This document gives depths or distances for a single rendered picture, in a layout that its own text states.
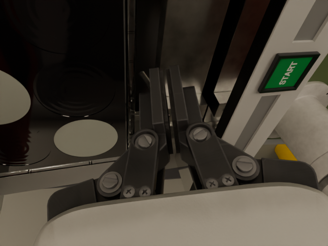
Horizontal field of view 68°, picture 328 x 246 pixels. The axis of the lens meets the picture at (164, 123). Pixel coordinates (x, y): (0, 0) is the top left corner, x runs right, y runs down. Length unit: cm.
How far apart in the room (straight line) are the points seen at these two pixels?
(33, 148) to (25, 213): 176
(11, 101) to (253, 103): 32
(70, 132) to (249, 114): 27
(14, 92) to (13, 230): 185
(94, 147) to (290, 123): 43
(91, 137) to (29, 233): 175
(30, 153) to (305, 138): 53
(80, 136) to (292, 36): 32
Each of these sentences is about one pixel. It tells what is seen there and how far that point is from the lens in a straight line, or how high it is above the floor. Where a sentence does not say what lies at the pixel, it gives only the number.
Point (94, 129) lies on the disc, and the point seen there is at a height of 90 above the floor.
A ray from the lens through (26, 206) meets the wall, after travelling 221.
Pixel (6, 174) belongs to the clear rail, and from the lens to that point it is 51.
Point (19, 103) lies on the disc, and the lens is 37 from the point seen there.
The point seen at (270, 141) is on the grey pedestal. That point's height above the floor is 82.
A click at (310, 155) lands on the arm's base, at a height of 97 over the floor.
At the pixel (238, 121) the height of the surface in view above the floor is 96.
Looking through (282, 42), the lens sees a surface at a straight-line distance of 30.
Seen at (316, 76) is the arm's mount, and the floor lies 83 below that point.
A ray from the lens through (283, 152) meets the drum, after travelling 284.
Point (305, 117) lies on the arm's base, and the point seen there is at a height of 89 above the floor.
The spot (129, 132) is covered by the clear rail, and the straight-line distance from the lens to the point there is 41.
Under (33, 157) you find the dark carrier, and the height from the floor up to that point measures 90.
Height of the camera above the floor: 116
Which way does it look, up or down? 38 degrees down
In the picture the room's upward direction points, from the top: 163 degrees clockwise
